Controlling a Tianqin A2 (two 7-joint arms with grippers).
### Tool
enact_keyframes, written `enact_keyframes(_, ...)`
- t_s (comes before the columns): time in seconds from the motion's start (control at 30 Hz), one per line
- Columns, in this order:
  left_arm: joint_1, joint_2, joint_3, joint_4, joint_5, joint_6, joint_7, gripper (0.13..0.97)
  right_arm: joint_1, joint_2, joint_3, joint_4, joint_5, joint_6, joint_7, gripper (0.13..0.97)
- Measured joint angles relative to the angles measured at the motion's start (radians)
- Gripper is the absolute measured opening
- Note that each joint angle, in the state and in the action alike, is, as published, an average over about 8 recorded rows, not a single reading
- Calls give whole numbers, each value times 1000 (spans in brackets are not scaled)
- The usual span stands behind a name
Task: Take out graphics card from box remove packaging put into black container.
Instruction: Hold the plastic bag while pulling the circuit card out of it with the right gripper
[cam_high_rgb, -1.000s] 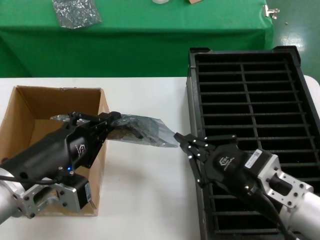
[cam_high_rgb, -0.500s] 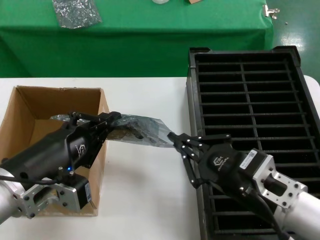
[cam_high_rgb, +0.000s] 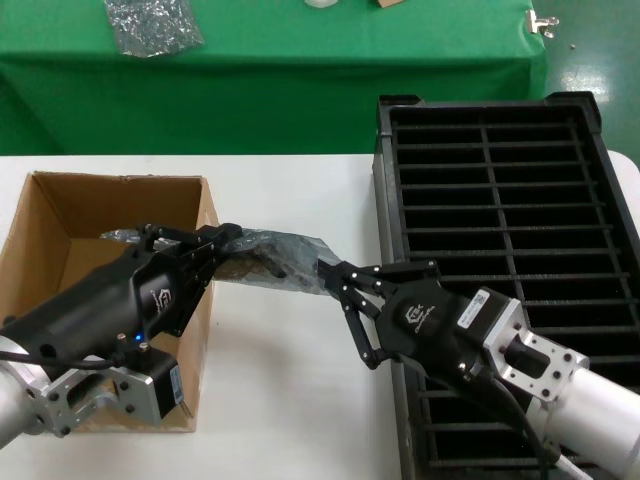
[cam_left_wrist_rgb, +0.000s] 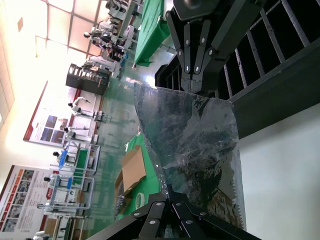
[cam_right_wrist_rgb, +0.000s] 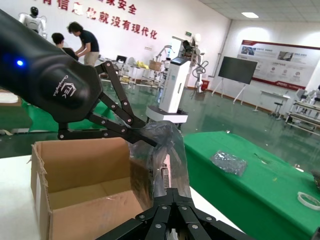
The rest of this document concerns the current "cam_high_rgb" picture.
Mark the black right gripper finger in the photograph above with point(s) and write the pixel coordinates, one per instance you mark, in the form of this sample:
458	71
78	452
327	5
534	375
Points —
375	282
365	335

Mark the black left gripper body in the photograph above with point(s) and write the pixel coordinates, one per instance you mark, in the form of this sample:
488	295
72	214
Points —
100	310

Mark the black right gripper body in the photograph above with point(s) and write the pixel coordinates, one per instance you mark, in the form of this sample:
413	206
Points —
425	330

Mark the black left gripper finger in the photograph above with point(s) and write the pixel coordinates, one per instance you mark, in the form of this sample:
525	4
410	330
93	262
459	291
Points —
202	270
220	235

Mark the grey antistatic bag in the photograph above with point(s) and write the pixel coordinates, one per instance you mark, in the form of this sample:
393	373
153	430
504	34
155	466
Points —
295	255

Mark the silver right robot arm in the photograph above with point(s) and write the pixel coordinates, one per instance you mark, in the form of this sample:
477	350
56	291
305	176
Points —
595	425

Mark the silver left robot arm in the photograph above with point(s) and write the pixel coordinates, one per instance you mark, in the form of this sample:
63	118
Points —
17	395

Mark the brown cardboard box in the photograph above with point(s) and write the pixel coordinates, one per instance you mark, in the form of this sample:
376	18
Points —
100	200

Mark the black slotted container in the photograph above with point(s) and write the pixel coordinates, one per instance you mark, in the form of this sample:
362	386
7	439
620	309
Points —
500	200

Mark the green tablecloth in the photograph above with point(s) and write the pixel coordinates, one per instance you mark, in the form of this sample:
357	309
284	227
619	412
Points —
300	75

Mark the crumpled silver antistatic bag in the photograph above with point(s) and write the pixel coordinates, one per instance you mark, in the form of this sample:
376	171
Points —
150	30

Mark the small white object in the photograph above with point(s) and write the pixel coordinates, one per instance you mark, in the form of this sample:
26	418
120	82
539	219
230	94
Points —
321	3

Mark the small brown cardboard piece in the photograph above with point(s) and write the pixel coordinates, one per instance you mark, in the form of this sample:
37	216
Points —
390	3

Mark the metal binder clip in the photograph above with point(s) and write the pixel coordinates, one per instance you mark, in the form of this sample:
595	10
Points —
537	22

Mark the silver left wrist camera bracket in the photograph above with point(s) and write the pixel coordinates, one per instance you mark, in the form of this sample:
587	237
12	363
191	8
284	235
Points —
135	390

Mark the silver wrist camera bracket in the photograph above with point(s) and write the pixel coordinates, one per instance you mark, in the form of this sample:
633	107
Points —
525	345
135	390

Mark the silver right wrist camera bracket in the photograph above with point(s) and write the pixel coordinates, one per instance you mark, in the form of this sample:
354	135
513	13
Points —
525	345

